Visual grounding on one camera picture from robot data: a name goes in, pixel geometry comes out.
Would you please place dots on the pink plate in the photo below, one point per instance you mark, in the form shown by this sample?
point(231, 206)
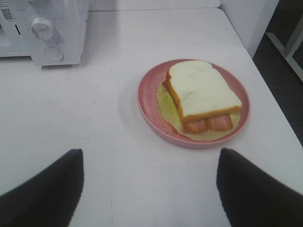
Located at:
point(148, 105)

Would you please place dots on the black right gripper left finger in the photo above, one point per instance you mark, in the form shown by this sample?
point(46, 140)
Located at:
point(49, 199)

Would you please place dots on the white timer knob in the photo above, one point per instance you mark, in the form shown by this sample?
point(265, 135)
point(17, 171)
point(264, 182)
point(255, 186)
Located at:
point(42, 28)

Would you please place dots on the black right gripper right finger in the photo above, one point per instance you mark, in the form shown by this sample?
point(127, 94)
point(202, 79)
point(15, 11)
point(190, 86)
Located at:
point(252, 198)

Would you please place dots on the white table frame leg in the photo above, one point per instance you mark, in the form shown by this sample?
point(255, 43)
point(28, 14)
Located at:
point(291, 47)

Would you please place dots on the white warning label sticker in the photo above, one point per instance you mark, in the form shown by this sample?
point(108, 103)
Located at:
point(5, 17)

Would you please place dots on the sandwich with white bread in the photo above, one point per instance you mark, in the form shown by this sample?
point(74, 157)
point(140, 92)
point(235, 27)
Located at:
point(197, 102)

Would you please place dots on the white microwave oven body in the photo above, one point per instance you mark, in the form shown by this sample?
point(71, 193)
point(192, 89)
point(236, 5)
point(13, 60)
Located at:
point(69, 18)

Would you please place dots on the round white door release button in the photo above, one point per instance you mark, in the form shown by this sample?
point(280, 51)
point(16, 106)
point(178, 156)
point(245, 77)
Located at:
point(54, 54)

